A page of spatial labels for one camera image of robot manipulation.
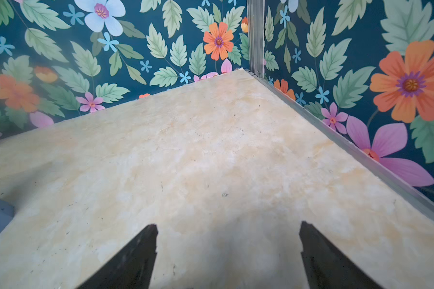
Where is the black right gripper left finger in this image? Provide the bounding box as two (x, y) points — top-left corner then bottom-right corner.
(78, 224), (158, 289)

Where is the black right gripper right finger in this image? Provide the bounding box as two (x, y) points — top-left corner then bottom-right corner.
(299, 221), (381, 289)

